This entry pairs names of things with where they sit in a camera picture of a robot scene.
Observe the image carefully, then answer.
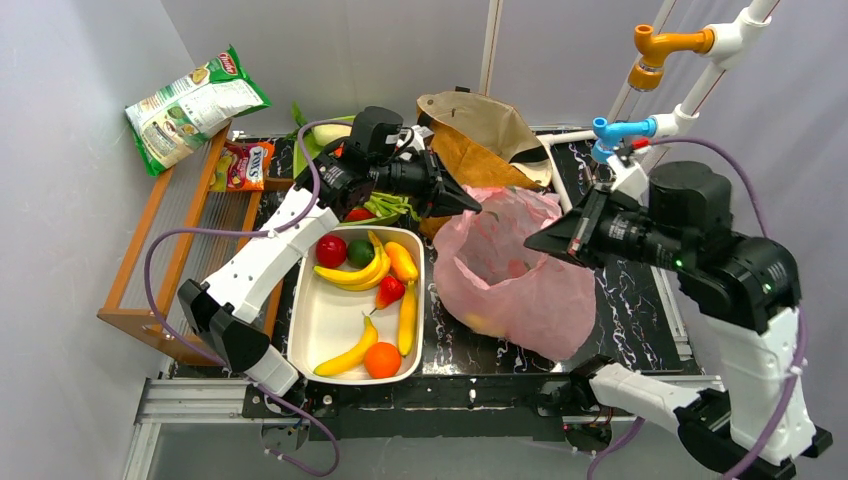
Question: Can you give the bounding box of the brown paper bag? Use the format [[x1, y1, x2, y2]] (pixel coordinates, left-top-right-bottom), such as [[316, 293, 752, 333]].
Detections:
[[413, 89, 554, 240]]

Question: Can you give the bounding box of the pink plastic grocery bag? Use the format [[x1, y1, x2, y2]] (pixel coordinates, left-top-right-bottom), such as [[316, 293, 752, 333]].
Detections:
[[433, 187, 596, 362]]

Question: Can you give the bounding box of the green chips bag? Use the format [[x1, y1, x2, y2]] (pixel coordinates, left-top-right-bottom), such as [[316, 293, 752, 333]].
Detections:
[[125, 46, 272, 177]]

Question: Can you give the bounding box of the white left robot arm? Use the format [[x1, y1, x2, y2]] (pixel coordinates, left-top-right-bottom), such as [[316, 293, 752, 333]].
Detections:
[[177, 106, 482, 395]]

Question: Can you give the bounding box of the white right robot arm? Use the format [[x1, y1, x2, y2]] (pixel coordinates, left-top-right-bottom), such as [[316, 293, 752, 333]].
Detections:
[[525, 161, 833, 479]]

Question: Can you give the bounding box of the yellow banana by bag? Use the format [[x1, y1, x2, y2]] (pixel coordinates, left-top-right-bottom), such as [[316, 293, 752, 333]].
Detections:
[[397, 281, 418, 357]]

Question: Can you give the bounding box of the orange candy bag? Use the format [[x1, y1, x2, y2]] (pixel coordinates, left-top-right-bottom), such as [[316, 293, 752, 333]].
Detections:
[[209, 141, 275, 192]]

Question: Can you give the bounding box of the green white leek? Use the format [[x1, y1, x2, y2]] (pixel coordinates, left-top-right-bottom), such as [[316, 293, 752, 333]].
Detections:
[[363, 192, 421, 221]]

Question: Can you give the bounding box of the red chili pepper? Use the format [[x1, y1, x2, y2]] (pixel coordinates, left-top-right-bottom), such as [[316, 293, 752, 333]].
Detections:
[[344, 207, 376, 223]]

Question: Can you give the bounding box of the orange mango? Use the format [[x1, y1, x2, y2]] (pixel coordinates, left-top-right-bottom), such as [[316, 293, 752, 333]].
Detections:
[[385, 241, 419, 284]]

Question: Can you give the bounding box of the blue faucet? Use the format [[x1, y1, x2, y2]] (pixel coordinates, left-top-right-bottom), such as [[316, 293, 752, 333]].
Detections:
[[591, 117, 657, 164]]

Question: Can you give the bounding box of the green lime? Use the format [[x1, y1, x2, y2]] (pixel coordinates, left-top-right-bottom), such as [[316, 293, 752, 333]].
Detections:
[[347, 239, 375, 269]]

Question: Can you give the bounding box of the white radish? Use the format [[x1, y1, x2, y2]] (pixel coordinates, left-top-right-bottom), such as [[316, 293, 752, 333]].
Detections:
[[312, 124, 352, 147]]

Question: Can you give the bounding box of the yellow banana bunch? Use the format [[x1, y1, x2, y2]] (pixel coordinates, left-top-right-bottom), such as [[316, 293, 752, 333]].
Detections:
[[312, 229, 392, 293]]

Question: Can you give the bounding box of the red apple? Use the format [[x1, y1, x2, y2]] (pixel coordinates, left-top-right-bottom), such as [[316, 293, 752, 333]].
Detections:
[[315, 234, 347, 269]]

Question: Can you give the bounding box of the green vegetable tray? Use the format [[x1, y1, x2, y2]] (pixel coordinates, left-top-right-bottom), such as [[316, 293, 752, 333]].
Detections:
[[292, 116, 417, 226]]

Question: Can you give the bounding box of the orange faucet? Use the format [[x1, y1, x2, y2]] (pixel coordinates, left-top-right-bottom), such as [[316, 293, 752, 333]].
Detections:
[[627, 24, 715, 92]]

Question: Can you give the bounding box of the white fruit tray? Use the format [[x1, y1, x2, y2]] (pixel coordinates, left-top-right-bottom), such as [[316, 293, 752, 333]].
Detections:
[[285, 226, 427, 387]]

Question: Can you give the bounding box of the orange fruit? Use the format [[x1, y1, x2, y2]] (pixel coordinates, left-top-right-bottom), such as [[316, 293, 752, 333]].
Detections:
[[363, 342, 403, 379]]

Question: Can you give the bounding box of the single yellow banana lower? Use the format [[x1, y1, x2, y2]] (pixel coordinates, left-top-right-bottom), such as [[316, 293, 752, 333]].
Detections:
[[313, 315, 379, 377]]

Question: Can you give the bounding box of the wooden rack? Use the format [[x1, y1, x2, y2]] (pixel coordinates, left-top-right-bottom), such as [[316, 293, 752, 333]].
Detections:
[[97, 129, 267, 366]]

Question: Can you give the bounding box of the aluminium base frame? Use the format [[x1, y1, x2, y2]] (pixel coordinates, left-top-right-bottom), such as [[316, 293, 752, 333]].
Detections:
[[122, 142, 753, 480]]

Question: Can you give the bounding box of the white pipe frame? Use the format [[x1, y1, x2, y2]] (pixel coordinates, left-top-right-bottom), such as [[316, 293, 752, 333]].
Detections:
[[539, 0, 783, 213]]

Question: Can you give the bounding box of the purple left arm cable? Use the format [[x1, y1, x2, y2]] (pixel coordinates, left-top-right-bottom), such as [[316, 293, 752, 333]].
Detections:
[[142, 119, 341, 478]]

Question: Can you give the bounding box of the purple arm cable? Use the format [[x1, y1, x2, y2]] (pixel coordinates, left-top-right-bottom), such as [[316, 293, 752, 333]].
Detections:
[[142, 119, 341, 478], [586, 135, 811, 480]]

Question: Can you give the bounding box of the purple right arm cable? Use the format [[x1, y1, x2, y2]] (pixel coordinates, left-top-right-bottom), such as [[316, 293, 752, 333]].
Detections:
[[586, 135, 811, 480]]

